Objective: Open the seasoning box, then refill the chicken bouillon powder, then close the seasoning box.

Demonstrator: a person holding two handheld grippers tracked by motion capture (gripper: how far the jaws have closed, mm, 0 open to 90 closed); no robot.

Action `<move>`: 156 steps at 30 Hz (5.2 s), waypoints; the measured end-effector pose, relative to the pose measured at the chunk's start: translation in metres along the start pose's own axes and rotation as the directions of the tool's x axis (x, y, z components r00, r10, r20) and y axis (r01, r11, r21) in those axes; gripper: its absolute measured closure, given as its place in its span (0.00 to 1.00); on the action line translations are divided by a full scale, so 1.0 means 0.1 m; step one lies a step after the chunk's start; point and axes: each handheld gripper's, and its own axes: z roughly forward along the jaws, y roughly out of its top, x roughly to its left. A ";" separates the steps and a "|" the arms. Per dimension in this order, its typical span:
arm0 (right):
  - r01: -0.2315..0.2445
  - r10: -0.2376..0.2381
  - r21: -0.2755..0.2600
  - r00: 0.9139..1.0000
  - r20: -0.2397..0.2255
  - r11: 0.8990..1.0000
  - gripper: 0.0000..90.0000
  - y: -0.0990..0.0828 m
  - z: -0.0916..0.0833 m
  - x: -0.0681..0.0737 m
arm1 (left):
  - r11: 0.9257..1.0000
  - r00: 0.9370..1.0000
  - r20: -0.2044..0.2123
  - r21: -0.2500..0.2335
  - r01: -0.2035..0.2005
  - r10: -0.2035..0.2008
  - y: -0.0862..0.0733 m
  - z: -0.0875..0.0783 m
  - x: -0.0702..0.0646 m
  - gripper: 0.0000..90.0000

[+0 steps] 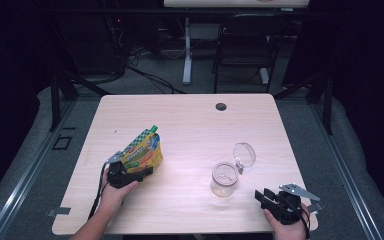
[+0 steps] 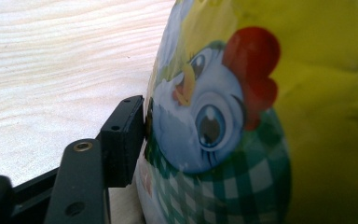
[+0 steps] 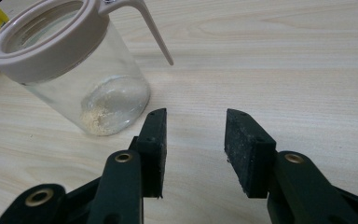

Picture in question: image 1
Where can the grey tape strip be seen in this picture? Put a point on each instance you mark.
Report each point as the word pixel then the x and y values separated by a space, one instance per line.
pixel 59 211
pixel 316 207

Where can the white background desk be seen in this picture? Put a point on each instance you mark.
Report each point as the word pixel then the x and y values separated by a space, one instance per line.
pixel 233 3

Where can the person's left hand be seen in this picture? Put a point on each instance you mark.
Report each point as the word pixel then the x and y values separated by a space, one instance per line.
pixel 113 198

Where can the clear glass jar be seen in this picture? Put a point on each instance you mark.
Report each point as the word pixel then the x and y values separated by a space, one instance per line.
pixel 225 180

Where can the grey metal floor rail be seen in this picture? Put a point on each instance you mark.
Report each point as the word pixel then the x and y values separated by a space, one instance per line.
pixel 346 173
pixel 26 173

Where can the dark equipment with red light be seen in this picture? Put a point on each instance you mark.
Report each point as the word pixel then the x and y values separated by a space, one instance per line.
pixel 116 43

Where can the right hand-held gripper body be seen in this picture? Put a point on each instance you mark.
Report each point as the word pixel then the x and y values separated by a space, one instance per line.
pixel 286 210

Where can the yellow spouted food pouch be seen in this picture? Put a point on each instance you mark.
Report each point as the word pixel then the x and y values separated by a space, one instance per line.
pixel 143 151

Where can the black metal stand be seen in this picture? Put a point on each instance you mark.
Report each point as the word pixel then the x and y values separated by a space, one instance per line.
pixel 328 106
pixel 55 100

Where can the black chair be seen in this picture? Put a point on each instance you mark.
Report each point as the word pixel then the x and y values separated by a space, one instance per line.
pixel 246 40

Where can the person's right hand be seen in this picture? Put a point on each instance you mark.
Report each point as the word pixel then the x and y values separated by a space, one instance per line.
pixel 290 231

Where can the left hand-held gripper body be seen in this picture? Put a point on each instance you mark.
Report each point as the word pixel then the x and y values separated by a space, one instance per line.
pixel 120 176

